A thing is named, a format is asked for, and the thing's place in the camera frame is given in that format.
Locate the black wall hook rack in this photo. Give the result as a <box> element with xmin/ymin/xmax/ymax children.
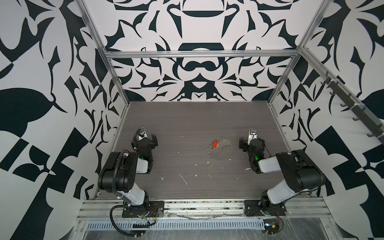
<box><xmin>320</xmin><ymin>72</ymin><xmax>384</xmax><ymax>145</ymax></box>

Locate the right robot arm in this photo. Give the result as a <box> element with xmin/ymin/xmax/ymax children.
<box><xmin>239</xmin><ymin>137</ymin><xmax>326</xmax><ymax>217</ymax></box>

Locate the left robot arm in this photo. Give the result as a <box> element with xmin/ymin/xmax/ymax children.
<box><xmin>98</xmin><ymin>129</ymin><xmax>158</xmax><ymax>217</ymax></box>

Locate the aluminium front rail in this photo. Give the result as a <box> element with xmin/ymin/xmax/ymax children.
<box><xmin>77</xmin><ymin>198</ymin><xmax>332</xmax><ymax>220</ymax></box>

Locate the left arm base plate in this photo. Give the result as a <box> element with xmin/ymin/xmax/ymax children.
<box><xmin>122</xmin><ymin>201</ymin><xmax>165</xmax><ymax>218</ymax></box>

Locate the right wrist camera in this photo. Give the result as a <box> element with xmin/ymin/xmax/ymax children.
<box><xmin>248</xmin><ymin>129</ymin><xmax>258</xmax><ymax>143</ymax></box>

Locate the white slotted cable duct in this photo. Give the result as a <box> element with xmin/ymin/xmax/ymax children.
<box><xmin>87</xmin><ymin>219</ymin><xmax>265</xmax><ymax>231</ymax></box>

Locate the small circuit board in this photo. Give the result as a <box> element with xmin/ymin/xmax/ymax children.
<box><xmin>263</xmin><ymin>220</ymin><xmax>284</xmax><ymax>236</ymax></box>

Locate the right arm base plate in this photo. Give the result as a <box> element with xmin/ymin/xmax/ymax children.
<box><xmin>244</xmin><ymin>199</ymin><xmax>287</xmax><ymax>217</ymax></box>

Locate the silver keyring chain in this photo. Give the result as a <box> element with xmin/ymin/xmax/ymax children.
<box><xmin>206</xmin><ymin>136</ymin><xmax>234</xmax><ymax>159</ymax></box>

